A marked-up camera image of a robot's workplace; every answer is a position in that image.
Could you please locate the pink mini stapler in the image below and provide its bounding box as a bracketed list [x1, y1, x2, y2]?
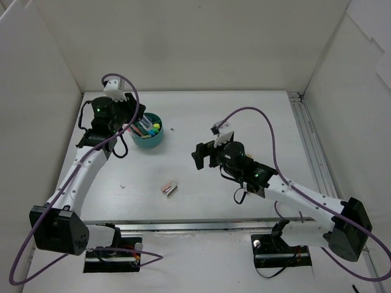
[161, 181, 178, 198]

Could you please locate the long orange highlighter pen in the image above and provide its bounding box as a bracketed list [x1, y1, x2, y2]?
[126, 125, 144, 137]

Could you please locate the clear blue spray bottle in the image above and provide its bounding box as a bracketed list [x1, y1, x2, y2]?
[138, 115, 153, 131]

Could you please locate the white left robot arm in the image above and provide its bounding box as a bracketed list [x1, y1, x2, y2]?
[29, 93, 145, 256]

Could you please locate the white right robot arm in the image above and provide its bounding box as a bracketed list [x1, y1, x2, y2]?
[191, 141, 372, 262]

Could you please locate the teal round desk organizer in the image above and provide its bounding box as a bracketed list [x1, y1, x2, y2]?
[130, 113, 164, 149]

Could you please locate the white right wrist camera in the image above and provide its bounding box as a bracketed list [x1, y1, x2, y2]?
[211, 121, 234, 148]

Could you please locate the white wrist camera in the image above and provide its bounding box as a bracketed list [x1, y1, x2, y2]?
[211, 121, 234, 148]
[103, 78, 126, 102]

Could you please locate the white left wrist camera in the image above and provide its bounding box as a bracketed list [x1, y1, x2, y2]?
[103, 78, 126, 102]

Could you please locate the aluminium front rail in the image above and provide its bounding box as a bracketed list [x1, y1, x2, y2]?
[82, 217, 318, 234]

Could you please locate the aluminium rail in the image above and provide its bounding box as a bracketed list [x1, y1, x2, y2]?
[287, 92, 386, 292]
[82, 217, 318, 234]

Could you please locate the aluminium right rail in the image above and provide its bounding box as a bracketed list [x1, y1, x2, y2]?
[287, 92, 386, 292]

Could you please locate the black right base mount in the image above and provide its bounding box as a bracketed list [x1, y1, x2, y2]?
[250, 220, 312, 269]

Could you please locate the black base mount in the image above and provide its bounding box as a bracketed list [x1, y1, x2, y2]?
[250, 220, 312, 269]
[83, 249, 141, 273]

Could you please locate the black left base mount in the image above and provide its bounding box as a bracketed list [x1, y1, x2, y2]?
[83, 249, 141, 273]

